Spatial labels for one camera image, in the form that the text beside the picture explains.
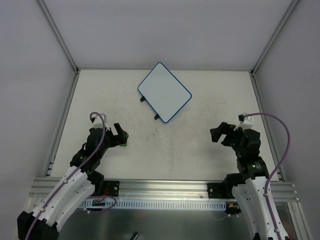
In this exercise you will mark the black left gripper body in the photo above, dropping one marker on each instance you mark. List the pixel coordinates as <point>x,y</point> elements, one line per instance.
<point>114,136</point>

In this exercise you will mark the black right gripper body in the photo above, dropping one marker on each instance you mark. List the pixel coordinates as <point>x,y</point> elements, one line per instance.
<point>227,135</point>

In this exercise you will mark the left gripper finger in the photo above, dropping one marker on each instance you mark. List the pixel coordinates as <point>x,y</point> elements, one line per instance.
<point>118,129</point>
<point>117,139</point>

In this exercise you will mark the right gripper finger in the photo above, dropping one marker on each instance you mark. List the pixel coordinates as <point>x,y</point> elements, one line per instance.
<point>228,140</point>
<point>223,129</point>

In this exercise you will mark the green whiteboard eraser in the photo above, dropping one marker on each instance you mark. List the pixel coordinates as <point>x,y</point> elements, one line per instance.
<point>124,140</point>

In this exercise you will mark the blue framed whiteboard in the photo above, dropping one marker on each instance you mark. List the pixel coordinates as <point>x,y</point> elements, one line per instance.
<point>164,92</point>

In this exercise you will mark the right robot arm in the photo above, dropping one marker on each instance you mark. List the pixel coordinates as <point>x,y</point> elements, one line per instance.
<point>250,186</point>

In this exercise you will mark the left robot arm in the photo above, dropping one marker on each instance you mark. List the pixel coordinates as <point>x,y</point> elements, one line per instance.
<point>80,181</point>

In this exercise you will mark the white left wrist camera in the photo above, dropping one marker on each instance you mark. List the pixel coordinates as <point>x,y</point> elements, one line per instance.
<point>98,123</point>

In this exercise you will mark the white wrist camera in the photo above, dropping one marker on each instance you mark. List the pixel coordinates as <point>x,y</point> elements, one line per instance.
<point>245,122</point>
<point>98,123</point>

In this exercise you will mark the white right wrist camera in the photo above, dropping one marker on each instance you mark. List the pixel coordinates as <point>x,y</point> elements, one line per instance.
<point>245,122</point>

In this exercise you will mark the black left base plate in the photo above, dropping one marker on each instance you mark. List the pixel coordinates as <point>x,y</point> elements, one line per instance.
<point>111,188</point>

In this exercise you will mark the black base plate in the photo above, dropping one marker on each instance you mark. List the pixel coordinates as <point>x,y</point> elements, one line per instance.
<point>111,188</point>
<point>217,191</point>

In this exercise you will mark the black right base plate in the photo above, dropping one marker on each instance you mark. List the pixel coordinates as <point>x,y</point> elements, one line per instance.
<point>217,191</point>

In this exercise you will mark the aluminium mounting rail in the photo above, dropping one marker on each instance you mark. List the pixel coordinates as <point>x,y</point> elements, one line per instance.
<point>173,190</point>

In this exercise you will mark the white slotted cable duct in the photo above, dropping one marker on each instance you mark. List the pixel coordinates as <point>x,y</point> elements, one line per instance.
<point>130,204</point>

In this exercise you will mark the right aluminium frame post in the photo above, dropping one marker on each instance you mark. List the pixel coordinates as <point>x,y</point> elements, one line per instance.
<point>281,24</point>

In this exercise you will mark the aluminium frame post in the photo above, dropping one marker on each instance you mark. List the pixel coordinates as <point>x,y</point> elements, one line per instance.
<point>57,34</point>
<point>281,24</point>

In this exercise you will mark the left aluminium frame post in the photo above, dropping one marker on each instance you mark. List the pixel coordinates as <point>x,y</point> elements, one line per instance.
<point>57,34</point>

